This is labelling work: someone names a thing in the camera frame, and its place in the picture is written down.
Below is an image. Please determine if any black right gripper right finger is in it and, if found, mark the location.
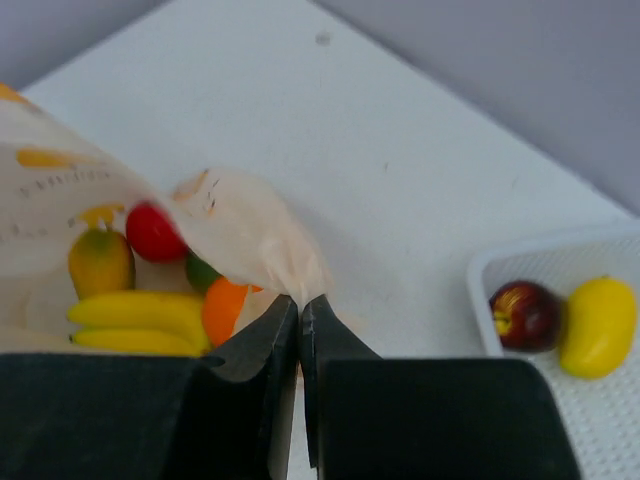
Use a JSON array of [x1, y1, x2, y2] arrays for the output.
[[298, 297, 582, 479]]

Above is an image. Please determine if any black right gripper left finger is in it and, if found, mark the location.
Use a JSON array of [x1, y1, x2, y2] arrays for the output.
[[1, 296, 298, 479]]

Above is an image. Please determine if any yellow banana bunch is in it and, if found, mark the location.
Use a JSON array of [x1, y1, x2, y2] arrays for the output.
[[67, 290, 211, 357]]

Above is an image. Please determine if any orange green mango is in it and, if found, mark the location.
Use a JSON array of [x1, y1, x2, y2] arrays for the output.
[[68, 228, 136, 300]]

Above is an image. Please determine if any green orange round fruit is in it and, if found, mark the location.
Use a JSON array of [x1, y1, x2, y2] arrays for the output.
[[185, 252, 221, 295]]

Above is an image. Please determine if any banana print plastic bag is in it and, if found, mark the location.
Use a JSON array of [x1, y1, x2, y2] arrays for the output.
[[1, 87, 330, 357]]

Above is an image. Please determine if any dark red apple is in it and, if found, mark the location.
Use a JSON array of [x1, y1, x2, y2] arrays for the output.
[[489, 280, 565, 353]]

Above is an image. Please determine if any white plastic basket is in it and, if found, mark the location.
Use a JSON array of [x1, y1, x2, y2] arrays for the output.
[[467, 221, 639, 479]]

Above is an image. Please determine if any yellow lemon fruit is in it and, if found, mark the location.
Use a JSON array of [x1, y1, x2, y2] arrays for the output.
[[558, 276, 638, 380]]

